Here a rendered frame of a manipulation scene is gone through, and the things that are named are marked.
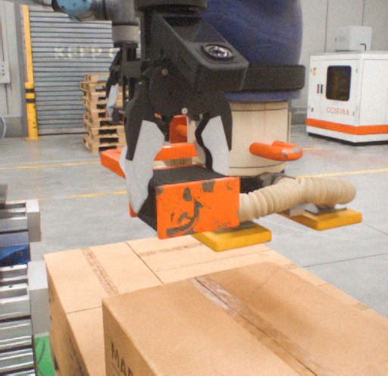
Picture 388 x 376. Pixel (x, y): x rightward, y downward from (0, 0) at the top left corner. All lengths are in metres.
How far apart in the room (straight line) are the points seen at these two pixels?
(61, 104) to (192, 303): 9.75
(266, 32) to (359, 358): 0.51
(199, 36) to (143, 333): 0.54
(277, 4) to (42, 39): 9.82
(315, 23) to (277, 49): 11.97
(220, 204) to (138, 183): 0.08
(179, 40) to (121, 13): 0.95
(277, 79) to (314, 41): 11.95
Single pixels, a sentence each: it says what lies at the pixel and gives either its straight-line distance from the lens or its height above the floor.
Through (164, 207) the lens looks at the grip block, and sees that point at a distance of 0.42.
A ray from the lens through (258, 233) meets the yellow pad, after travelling 0.71.
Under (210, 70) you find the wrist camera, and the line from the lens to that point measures 0.37.
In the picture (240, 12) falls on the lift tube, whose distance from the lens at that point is 0.75.
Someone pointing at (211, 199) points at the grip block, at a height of 1.25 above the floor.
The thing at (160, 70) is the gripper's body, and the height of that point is 1.37.
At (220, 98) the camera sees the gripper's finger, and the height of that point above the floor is 1.35.
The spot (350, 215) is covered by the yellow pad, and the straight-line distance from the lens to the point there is 0.83.
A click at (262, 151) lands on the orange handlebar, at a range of 0.75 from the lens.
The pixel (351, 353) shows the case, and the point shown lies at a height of 0.95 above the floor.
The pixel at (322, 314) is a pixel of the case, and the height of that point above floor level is 0.95.
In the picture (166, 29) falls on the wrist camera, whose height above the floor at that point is 1.41.
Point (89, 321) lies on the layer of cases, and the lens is 1.69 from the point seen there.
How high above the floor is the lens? 1.37
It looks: 13 degrees down
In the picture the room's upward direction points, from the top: straight up
